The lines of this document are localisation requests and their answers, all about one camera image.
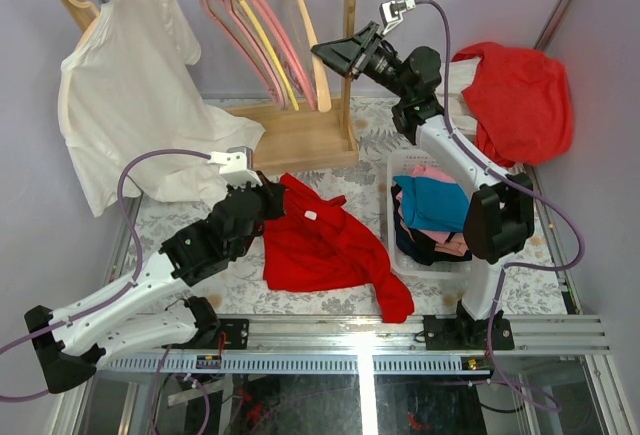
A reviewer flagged yellow hanger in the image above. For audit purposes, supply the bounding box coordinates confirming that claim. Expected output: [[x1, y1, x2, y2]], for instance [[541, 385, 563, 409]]
[[221, 0, 304, 111]]

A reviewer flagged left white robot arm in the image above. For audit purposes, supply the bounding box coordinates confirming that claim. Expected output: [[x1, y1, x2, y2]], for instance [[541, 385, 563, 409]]
[[24, 180, 285, 394]]

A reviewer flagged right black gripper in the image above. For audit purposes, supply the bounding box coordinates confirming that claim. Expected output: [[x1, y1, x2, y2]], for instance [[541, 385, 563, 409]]
[[312, 23, 412, 102]]

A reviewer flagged red t shirt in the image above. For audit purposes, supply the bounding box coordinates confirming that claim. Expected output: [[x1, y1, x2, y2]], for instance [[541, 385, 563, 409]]
[[263, 174, 415, 323]]

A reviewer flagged white t shirt on hanger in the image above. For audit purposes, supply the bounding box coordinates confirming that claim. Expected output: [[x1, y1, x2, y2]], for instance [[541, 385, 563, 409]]
[[58, 0, 265, 217]]

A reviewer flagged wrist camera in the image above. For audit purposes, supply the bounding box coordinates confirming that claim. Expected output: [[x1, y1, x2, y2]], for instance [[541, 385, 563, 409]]
[[208, 146, 262, 188], [379, 0, 416, 37]]

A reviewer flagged white laundry basket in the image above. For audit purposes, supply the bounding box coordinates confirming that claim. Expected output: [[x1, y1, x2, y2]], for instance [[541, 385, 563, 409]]
[[386, 148, 471, 280]]

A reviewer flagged pink garment in basket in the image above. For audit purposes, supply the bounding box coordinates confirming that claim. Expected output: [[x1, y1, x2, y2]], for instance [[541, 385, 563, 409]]
[[396, 165, 468, 250]]

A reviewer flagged rear white basket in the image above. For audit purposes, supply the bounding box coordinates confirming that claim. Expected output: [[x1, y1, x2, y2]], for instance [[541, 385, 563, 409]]
[[439, 62, 481, 147]]

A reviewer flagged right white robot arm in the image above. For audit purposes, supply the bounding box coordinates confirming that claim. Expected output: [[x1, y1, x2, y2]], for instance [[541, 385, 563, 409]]
[[311, 22, 534, 351]]

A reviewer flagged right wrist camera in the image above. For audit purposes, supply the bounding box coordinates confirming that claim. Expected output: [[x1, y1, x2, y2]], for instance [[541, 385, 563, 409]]
[[379, 0, 416, 37]]

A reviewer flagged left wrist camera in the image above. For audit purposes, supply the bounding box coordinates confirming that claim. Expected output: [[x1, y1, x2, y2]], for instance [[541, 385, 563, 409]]
[[208, 146, 262, 188]]

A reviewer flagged light wooden hanger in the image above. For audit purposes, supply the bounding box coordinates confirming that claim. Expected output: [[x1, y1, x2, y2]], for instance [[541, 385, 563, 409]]
[[285, 0, 332, 113]]

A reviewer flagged aluminium rail frame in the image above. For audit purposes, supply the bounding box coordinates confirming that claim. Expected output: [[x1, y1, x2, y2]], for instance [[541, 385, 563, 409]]
[[50, 314, 637, 434]]

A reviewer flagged red garment on rear basket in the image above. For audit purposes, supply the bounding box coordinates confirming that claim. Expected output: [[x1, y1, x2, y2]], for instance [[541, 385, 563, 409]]
[[452, 42, 574, 168]]

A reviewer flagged white garment in rear basket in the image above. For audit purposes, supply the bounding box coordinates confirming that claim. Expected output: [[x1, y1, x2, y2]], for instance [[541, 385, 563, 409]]
[[442, 57, 482, 132]]

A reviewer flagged wooden clothes rack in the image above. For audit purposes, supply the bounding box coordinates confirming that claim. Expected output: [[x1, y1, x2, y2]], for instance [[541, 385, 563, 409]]
[[231, 0, 359, 175]]

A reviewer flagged pink hanger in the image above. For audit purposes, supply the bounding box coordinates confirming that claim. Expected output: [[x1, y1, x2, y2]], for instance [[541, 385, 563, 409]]
[[240, 0, 317, 111], [198, 0, 289, 109]]

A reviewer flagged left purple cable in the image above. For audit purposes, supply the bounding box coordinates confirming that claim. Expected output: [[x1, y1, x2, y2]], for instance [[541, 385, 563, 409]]
[[0, 149, 211, 404]]

